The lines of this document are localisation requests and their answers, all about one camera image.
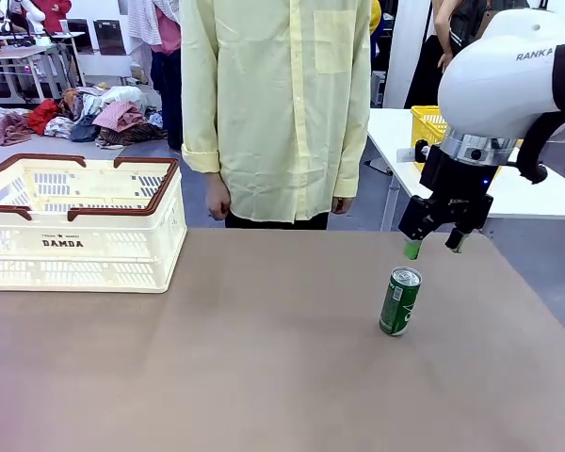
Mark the person in brown apron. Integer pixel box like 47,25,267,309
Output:
404,0,500,109

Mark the green drink can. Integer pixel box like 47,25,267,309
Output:
379,266,424,337

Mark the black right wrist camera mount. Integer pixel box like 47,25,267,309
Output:
413,139,447,189

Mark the white background table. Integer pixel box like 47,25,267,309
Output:
51,31,87,89

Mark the person's right hand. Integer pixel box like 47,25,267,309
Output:
205,181,232,220

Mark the person's right forearm yellow sleeve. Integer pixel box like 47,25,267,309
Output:
181,89,223,174

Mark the red cloth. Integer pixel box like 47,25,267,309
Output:
26,98,62,137

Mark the white crumpled cloth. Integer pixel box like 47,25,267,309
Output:
77,85,148,117

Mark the orange patterned cloth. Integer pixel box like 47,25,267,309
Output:
58,88,84,121

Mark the person in red top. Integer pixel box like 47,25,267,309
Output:
27,0,73,35

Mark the person's left forearm yellow sleeve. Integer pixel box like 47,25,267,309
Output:
332,93,372,199

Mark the black appliance box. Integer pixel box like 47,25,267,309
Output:
67,18,94,56
93,18,127,57

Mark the small white background robot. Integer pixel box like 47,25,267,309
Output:
0,0,46,35

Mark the pink checked cloth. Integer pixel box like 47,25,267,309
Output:
92,101,148,134

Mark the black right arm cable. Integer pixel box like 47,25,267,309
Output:
517,111,565,186

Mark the brown striped cloth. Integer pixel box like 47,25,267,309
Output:
96,122,169,150

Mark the maroon plaid cloth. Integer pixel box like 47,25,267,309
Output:
0,113,33,147

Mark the grey background table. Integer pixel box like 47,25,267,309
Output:
0,45,53,103

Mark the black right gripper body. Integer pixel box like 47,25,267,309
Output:
419,148,494,232

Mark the person in yellow shirt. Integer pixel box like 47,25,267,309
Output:
178,0,373,231

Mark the cream basket with brown handles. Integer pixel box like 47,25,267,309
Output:
0,153,188,294

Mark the white printed cloth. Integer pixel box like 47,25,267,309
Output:
43,116,76,139

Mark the yellow plastic basket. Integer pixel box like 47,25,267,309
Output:
410,105,524,180

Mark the white side table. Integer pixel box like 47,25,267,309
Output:
364,107,565,232

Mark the navy cloth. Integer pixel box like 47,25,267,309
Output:
69,115,100,143

